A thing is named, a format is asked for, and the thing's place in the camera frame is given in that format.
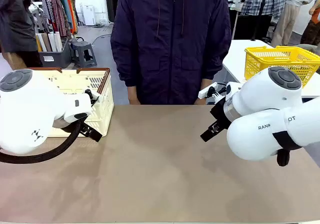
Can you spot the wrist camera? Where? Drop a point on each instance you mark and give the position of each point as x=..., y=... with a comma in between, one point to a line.
x=207, y=90
x=92, y=98

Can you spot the white floor appliance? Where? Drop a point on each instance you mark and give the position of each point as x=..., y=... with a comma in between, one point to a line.
x=88, y=14

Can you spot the white side table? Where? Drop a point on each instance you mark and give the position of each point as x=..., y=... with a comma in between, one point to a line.
x=235, y=58

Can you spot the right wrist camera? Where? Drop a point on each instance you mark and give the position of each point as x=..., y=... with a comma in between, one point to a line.
x=207, y=90

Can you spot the brown paper roll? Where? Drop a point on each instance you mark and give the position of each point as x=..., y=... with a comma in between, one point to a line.
x=46, y=42

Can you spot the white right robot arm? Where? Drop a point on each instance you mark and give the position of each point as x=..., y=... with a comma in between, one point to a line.
x=262, y=101

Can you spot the person in beige trousers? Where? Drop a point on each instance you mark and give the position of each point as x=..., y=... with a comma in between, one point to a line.
x=285, y=21

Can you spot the grey plastic stool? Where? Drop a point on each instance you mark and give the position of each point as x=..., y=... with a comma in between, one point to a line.
x=83, y=54

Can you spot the grey storage bin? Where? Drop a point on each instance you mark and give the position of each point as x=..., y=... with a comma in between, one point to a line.
x=56, y=58

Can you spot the white paper roll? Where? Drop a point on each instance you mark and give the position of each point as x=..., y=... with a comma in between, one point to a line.
x=55, y=42

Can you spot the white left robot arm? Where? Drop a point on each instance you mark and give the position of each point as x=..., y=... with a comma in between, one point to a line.
x=30, y=108

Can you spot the person's right hand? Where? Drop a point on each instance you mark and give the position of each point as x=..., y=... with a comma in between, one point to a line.
x=134, y=97

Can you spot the black tripod pole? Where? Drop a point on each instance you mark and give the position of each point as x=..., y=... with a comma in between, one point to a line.
x=260, y=11

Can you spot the yellow plastic basket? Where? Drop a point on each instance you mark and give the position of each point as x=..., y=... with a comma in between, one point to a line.
x=257, y=63

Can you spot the person in black jacket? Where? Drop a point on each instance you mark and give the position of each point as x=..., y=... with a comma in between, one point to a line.
x=15, y=21

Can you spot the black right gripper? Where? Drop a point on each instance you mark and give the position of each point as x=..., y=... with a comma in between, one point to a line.
x=220, y=115

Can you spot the person's left hand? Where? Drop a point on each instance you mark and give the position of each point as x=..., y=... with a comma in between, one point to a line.
x=200, y=102

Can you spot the cream folding basket brown rim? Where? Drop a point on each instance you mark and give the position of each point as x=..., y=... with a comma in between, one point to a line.
x=100, y=113

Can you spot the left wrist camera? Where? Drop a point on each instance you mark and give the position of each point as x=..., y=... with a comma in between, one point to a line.
x=92, y=98

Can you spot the red plaid hanging garment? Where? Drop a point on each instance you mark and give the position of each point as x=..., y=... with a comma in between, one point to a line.
x=56, y=11

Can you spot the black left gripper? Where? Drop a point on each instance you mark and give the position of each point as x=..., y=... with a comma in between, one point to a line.
x=84, y=128

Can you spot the orange hanging garment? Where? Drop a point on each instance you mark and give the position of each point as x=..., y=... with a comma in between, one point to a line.
x=72, y=11

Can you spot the person in navy jacket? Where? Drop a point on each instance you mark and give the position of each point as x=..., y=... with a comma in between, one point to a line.
x=170, y=46

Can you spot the person in orange top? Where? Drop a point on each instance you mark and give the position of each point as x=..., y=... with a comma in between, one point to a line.
x=311, y=31

